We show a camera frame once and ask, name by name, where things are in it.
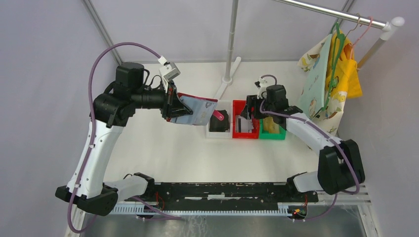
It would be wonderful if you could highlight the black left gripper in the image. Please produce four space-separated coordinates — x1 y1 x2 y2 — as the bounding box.
132 79 194 119

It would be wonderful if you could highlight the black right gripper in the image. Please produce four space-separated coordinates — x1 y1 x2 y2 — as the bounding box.
240 94 275 120

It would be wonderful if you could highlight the red leather card holder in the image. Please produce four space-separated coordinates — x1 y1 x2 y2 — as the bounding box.
167 93 218 126

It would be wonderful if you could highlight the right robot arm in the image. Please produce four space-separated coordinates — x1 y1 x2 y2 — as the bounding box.
241 82 365 201

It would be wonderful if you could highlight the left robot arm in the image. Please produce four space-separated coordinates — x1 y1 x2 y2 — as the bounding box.
55 62 193 216

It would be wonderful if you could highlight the white cards stack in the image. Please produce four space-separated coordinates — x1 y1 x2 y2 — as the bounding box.
235 116 253 133

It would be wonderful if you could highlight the gold cards stack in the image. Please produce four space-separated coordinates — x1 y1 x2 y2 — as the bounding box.
262 117 280 134

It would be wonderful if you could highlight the black cards stack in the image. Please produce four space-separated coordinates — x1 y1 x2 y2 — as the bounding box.
209 110 230 132

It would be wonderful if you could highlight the red plastic bin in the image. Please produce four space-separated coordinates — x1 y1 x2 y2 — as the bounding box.
232 100 260 139

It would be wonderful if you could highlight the white plastic bin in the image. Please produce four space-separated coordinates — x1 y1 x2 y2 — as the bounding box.
206 100 233 139

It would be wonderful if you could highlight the green plastic bin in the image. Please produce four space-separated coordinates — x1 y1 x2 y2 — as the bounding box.
258 117 286 140

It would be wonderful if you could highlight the patterned cream cloth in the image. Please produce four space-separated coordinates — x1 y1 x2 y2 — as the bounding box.
297 34 346 135

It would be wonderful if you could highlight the yellow garment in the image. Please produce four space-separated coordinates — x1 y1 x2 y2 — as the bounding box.
325 33 363 102

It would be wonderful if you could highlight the small circuit board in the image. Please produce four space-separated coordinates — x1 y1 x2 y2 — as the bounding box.
288 206 307 220

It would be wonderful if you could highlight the green hanger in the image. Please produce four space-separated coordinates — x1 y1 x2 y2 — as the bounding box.
321 23 346 111

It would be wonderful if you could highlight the pink hanger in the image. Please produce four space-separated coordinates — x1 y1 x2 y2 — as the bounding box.
349 16 374 60

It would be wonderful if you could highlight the metal clothes rack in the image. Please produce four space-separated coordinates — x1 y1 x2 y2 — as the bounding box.
212 0 406 100

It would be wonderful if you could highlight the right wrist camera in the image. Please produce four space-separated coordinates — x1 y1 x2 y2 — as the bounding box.
255 75 268 99

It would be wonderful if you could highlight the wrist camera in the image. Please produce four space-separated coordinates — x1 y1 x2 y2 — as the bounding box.
255 75 268 99
158 56 181 92

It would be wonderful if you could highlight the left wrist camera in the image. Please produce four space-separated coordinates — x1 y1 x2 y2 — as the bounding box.
158 56 181 92

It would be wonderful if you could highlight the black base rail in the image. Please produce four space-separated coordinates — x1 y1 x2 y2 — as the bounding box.
140 182 319 211

